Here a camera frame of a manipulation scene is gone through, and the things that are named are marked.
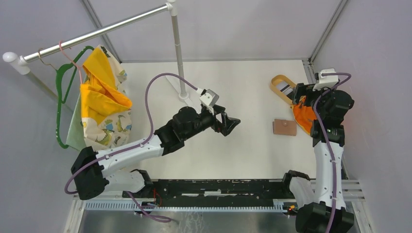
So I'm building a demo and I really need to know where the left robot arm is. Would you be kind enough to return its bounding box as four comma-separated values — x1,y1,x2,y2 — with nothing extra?
68,105,241,200

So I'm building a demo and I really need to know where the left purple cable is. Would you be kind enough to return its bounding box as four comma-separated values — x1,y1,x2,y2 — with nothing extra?
64,73,199,196

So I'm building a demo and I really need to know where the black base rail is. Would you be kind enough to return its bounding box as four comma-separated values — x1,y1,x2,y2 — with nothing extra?
132,179,294,207

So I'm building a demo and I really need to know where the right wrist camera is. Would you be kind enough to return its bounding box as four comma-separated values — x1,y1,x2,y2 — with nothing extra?
312,68,339,91

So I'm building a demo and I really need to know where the tan oval tray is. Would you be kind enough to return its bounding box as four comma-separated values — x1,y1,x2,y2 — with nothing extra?
270,75,296,105

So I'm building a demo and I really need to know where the yellow dinosaur print garment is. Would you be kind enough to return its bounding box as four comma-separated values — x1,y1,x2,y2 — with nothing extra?
66,45,132,150

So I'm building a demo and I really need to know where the brown wire hanger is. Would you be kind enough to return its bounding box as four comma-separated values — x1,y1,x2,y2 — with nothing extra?
37,48,58,71

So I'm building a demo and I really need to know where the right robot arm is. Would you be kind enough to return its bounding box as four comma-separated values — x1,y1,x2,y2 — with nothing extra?
280,83,355,233

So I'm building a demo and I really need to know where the green hanger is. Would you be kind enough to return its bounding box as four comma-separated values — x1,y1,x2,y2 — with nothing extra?
55,62,86,150

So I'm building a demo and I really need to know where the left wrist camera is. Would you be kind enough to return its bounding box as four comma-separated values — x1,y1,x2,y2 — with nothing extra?
199,89,220,107

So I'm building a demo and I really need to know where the metal clothes rack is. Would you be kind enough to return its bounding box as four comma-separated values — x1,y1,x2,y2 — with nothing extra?
2,0,206,123

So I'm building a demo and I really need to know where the orange cloth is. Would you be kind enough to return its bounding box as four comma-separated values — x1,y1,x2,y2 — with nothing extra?
291,96,317,135

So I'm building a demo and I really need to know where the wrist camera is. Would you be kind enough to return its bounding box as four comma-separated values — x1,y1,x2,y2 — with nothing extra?
199,89,220,107
312,68,339,91

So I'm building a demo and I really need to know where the pink hanger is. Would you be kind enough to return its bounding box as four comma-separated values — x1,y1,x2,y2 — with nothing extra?
58,40,83,84

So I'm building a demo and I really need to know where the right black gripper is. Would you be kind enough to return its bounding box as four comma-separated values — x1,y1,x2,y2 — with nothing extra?
292,83,337,120

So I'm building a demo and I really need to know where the white cable duct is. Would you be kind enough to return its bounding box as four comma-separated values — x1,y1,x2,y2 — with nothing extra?
85,200,288,213

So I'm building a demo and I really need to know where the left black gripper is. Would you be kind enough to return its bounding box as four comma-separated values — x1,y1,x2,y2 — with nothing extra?
183,104,240,140

